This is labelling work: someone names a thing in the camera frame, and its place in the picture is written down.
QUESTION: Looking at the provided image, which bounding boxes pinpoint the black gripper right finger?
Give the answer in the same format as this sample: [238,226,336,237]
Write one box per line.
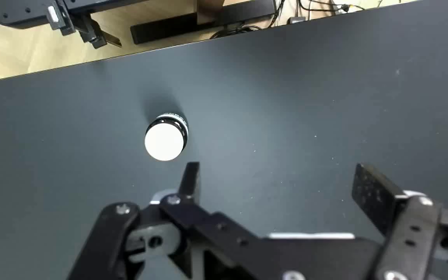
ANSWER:
[351,164,448,280]

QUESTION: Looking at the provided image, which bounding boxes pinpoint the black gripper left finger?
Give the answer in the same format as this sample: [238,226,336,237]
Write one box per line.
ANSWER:
[67,161,261,280]

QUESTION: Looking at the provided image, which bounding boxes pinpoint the small green bottle dark cap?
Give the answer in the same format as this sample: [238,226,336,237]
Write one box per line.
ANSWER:
[143,113,190,164]

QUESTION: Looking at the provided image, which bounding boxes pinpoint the black aluminium frame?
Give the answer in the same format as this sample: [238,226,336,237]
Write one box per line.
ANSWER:
[129,0,280,47]

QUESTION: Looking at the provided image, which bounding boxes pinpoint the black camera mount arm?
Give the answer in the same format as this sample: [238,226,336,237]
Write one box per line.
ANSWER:
[46,0,148,52]

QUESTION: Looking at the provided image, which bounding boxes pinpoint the black cable bundle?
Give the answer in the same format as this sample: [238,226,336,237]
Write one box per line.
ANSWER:
[272,0,376,26]

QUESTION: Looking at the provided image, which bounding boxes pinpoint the black stereo camera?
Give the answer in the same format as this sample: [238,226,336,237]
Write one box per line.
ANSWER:
[0,0,54,30]

